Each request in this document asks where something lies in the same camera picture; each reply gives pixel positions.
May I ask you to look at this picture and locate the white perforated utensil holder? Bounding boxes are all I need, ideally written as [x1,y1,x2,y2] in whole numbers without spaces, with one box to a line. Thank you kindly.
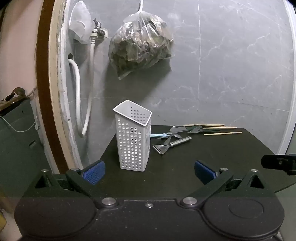
[113,100,152,172]

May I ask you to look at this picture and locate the brown wooden door frame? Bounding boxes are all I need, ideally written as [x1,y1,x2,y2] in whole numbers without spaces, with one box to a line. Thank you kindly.
[35,0,84,174]

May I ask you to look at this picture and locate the clear bag of dried greens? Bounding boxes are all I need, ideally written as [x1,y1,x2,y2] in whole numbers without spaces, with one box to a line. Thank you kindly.
[108,0,174,80]

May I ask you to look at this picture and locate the table knife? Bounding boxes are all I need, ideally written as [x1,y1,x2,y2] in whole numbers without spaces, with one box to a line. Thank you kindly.
[169,126,188,134]

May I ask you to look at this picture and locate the metal peeler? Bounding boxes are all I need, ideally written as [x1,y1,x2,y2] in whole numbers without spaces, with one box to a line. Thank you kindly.
[152,136,193,155]

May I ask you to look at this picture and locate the metal wall tap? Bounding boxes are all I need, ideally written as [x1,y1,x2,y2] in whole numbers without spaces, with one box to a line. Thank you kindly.
[91,18,109,39]

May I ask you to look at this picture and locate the green cabinet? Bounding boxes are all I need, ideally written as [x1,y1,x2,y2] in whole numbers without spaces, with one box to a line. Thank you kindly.
[0,98,53,197]

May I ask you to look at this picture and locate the metal fork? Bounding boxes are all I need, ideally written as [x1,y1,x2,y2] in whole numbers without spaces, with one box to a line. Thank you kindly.
[162,133,184,140]

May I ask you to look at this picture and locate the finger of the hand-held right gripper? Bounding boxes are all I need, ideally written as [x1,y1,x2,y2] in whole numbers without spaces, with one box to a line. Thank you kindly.
[261,153,296,176]

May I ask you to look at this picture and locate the brown strap bundle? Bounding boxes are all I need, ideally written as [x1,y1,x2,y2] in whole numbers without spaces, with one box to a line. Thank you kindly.
[0,87,26,109]

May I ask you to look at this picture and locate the white plastic bag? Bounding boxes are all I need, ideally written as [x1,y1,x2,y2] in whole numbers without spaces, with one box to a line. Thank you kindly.
[68,0,92,44]

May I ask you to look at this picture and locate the green handled scissors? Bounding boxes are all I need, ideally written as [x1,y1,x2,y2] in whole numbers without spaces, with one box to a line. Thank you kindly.
[186,126,222,135]

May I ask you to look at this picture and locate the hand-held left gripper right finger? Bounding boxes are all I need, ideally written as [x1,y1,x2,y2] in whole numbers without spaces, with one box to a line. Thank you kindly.
[180,160,275,208]

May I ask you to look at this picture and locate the white cord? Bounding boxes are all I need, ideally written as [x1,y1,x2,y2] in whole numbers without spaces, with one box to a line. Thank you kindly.
[0,88,41,133]

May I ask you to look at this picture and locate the white hose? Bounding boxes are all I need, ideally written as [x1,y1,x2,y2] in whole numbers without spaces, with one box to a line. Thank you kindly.
[68,35,96,138]

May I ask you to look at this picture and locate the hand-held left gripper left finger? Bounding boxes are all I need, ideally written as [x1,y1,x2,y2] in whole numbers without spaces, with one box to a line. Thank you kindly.
[34,160,117,208]

